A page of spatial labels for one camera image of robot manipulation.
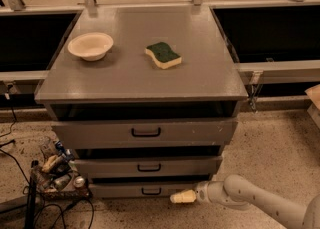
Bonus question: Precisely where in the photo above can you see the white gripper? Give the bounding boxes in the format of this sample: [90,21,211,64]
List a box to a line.
[170,181,227,204]

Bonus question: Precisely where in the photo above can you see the grey bottom drawer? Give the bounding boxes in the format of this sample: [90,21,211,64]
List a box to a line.
[89,181,198,199]

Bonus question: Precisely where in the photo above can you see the grey drawer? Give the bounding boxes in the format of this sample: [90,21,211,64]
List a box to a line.
[89,181,198,199]
[75,156,222,178]
[52,118,237,149]

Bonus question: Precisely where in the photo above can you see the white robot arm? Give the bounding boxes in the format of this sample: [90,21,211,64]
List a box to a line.
[170,175,320,229]

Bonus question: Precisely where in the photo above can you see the grey middle drawer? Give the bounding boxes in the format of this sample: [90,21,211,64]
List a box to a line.
[75,156,222,178]

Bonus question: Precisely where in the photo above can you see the grey drawer cabinet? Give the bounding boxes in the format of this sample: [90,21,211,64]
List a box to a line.
[35,6,247,198]

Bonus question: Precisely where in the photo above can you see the grey top drawer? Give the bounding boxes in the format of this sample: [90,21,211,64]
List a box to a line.
[52,118,237,149]

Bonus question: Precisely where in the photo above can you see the silver can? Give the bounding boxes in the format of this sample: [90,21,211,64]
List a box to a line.
[73,176,86,189]

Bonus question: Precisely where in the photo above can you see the tray of cluttered items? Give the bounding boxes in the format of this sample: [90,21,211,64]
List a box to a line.
[30,137,91,200]

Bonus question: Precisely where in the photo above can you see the green yellow sponge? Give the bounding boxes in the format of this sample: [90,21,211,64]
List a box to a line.
[145,42,182,69]

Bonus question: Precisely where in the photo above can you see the wooden box at right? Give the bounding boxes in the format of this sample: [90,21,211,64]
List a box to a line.
[305,84,320,129]

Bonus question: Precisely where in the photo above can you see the white bowl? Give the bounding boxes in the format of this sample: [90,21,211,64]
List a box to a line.
[68,32,114,61]

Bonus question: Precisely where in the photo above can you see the black cables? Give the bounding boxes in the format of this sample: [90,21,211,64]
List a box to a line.
[0,84,96,229]

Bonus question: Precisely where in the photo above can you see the metal railing frame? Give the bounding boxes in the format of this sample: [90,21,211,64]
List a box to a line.
[1,0,319,86]

